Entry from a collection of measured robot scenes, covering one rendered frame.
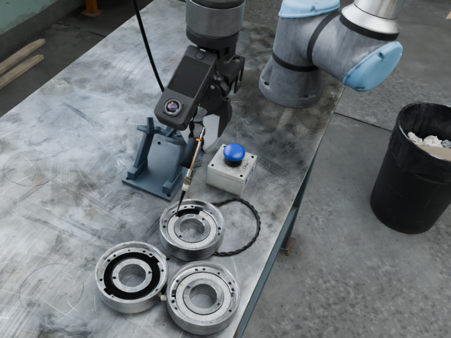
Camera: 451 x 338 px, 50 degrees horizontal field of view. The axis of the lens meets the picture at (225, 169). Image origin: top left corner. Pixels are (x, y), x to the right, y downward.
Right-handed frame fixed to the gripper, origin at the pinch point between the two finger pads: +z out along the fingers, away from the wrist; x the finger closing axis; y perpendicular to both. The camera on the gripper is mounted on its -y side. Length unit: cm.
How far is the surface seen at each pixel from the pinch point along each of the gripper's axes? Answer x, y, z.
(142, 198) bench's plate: 7.9, -3.9, 13.1
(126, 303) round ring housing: -2.0, -24.4, 9.1
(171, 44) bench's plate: 29, 44, 13
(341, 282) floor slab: -36, 56, 93
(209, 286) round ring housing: -10.7, -15.8, 10.4
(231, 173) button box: -4.7, 5.5, 8.6
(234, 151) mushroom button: -3.8, 7.9, 5.6
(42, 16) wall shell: 160, 139, 86
